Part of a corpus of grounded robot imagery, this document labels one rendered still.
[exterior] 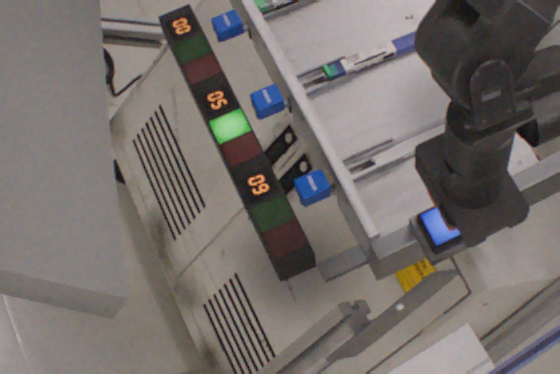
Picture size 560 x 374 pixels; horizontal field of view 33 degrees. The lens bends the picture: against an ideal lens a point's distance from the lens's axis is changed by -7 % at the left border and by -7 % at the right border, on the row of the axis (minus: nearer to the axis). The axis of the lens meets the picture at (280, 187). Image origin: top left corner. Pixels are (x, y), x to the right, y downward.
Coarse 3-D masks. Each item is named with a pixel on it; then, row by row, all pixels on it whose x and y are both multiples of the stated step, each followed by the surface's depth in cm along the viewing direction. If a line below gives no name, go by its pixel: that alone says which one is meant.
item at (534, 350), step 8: (544, 336) 81; (552, 336) 81; (536, 344) 81; (544, 344) 81; (552, 344) 81; (520, 352) 81; (528, 352) 81; (536, 352) 80; (544, 352) 81; (512, 360) 80; (520, 360) 80; (528, 360) 80; (496, 368) 80; (504, 368) 80; (512, 368) 80; (520, 368) 80
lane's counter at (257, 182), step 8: (264, 168) 101; (248, 176) 101; (256, 176) 101; (264, 176) 101; (240, 184) 101; (248, 184) 100; (256, 184) 100; (264, 184) 100; (272, 184) 100; (248, 192) 100; (256, 192) 100; (264, 192) 100; (272, 192) 100; (248, 200) 100; (256, 200) 100
